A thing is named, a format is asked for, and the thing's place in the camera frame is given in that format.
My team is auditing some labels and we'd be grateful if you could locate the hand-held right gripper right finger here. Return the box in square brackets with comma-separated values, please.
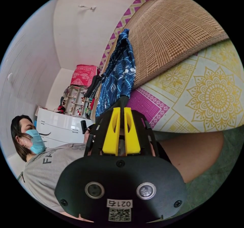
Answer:
[124, 107, 142, 155]

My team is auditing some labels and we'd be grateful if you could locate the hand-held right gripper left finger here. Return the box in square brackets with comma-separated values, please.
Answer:
[102, 107, 121, 155]

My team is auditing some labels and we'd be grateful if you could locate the blue patterned long sleeve shirt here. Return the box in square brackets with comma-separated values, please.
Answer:
[95, 28, 136, 118]

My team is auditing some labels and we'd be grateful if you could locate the person's left hand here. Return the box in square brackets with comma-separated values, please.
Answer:
[84, 127, 91, 144]

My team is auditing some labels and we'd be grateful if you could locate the white shelf with small items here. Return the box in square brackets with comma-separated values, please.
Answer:
[62, 85, 94, 118]

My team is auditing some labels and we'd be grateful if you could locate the pile of clothes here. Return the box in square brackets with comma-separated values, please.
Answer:
[85, 74, 105, 99]

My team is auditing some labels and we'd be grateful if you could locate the white cupboard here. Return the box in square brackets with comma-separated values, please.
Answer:
[36, 107, 96, 149]

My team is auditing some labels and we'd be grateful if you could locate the red patterned folded mat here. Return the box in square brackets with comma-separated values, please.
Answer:
[70, 64, 98, 87]

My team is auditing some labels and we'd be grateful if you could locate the person's body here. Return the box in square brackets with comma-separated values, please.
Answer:
[10, 114, 224, 214]

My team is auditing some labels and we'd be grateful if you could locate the green floor rug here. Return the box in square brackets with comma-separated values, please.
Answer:
[153, 126, 232, 216]

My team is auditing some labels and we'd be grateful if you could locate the bed with woven mat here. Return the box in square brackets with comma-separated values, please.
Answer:
[98, 0, 244, 135]

